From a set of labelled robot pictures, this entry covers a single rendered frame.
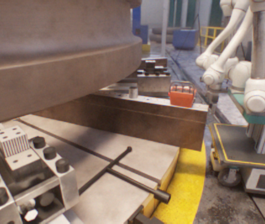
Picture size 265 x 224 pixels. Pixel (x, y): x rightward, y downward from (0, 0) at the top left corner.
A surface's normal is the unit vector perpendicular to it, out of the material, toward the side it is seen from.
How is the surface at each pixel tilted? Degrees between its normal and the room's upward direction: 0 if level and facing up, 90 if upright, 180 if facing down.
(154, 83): 90
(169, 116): 90
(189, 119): 90
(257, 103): 97
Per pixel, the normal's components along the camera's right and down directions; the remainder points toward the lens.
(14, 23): 0.75, 0.27
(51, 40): 0.77, -0.05
